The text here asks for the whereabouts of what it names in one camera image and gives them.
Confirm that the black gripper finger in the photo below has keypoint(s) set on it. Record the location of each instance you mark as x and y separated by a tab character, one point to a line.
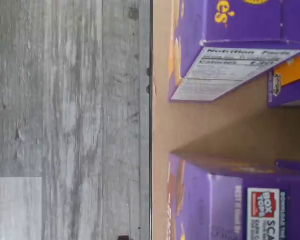
123	238

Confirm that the purple Annie's box, brown label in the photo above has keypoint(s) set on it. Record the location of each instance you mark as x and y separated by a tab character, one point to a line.
215	207
293	168

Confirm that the brown fibreboard shelf board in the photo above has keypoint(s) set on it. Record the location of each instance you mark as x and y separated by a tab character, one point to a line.
202	125

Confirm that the purple Annie's box, orange label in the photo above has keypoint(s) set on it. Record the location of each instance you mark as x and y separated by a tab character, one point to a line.
240	22
292	82

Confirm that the black metal rack frame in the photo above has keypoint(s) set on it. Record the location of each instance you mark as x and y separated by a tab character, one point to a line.
151	125

